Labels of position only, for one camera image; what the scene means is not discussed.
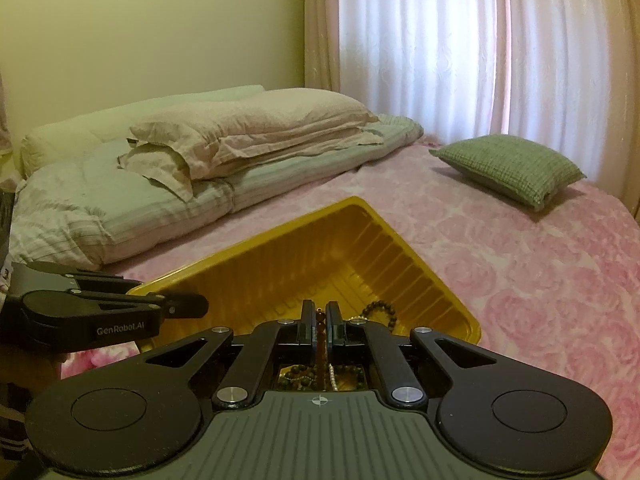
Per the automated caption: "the pink rose bed blanket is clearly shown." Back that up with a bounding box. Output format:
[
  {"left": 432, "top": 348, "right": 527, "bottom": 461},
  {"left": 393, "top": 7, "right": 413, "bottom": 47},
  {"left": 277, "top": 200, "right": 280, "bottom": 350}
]
[{"left": 60, "top": 142, "right": 640, "bottom": 476}]

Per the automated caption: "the green checked cushion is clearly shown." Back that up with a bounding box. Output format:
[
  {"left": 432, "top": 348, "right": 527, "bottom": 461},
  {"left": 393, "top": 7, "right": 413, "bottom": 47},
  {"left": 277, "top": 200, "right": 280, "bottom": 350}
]
[{"left": 430, "top": 134, "right": 585, "bottom": 211}]

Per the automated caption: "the white long pillow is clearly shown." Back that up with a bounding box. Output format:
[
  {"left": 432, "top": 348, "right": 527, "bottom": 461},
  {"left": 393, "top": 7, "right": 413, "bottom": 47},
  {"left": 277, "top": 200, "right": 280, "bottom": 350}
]
[{"left": 16, "top": 84, "right": 265, "bottom": 178}]

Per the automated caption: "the red bead bracelet gold charm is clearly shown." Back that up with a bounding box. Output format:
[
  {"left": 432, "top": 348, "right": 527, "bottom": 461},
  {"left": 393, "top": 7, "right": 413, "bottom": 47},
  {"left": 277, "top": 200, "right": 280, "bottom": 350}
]
[{"left": 316, "top": 309, "right": 332, "bottom": 391}]

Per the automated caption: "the beige pillow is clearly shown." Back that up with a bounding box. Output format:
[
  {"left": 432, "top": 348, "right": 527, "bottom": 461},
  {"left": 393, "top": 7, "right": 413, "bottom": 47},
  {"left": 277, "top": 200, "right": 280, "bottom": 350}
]
[{"left": 118, "top": 88, "right": 384, "bottom": 202}]

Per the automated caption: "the dark wooden bead necklace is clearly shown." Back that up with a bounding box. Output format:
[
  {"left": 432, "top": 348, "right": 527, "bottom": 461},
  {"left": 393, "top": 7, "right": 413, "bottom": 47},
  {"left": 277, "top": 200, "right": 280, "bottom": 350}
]
[{"left": 274, "top": 299, "right": 399, "bottom": 394}]

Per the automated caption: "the beige drape curtain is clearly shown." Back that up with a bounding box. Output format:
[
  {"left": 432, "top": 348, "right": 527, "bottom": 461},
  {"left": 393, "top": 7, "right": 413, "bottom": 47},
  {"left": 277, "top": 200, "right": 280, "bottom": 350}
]
[{"left": 304, "top": 0, "right": 341, "bottom": 91}]

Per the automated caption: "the green striped folded quilt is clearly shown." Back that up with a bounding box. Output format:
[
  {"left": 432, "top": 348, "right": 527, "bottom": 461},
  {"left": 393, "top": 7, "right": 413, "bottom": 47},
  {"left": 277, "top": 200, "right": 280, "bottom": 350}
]
[{"left": 9, "top": 115, "right": 424, "bottom": 271}]

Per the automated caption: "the white sheer curtain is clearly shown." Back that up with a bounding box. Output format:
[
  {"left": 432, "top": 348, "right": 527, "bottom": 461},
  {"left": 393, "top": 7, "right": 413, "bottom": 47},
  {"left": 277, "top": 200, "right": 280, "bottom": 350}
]
[{"left": 338, "top": 0, "right": 639, "bottom": 197}]

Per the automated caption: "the yellow plastic tray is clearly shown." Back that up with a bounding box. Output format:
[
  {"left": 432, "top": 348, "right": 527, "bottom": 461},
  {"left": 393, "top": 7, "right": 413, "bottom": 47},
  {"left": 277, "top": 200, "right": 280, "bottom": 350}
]
[{"left": 124, "top": 195, "right": 484, "bottom": 394}]

